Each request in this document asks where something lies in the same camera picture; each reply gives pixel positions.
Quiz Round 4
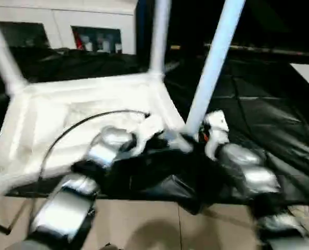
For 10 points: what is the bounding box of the white plastic table top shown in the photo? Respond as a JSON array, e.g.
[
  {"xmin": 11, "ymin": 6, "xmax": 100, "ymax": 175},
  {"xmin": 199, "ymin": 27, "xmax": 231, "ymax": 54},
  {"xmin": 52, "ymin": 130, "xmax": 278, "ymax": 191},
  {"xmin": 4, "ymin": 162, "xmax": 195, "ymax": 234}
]
[{"xmin": 0, "ymin": 71, "xmax": 194, "ymax": 201}]

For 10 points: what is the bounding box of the black work mat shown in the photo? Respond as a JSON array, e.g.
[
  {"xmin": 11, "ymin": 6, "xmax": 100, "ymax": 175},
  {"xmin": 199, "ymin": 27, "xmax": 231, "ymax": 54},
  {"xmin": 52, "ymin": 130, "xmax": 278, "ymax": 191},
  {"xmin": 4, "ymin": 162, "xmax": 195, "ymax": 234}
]
[{"xmin": 0, "ymin": 46, "xmax": 309, "ymax": 216}]

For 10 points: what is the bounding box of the dark metal rod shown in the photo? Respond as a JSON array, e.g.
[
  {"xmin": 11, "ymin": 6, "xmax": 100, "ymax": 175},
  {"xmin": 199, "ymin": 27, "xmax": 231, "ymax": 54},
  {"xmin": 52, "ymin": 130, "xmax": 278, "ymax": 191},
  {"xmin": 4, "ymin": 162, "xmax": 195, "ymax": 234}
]
[{"xmin": 203, "ymin": 43, "xmax": 309, "ymax": 57}]

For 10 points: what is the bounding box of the black case with gold label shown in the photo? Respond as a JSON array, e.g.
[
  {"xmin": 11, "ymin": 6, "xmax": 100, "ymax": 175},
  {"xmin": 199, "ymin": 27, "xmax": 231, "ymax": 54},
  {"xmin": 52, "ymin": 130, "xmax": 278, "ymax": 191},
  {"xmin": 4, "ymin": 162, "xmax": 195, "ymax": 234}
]
[{"xmin": 136, "ymin": 0, "xmax": 223, "ymax": 58}]

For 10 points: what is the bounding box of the white glass-door cabinet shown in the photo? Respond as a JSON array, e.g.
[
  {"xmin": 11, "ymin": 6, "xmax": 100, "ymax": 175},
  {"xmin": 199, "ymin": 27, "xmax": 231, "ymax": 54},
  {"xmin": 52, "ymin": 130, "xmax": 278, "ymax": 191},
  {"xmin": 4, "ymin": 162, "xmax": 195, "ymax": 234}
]
[{"xmin": 0, "ymin": 0, "xmax": 137, "ymax": 54}]

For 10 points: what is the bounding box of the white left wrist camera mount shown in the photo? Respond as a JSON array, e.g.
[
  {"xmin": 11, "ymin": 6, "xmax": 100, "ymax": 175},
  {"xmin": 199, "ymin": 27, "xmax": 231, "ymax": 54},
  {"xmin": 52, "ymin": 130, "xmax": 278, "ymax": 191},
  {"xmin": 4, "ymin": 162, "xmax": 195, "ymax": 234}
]
[{"xmin": 133, "ymin": 114, "xmax": 165, "ymax": 157}]

